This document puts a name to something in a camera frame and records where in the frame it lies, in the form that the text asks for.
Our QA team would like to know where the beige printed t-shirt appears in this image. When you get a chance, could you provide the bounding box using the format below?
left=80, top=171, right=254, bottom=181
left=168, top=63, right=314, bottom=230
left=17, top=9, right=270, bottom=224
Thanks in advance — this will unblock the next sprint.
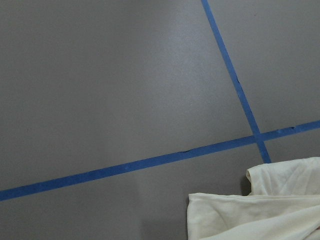
left=187, top=157, right=320, bottom=240

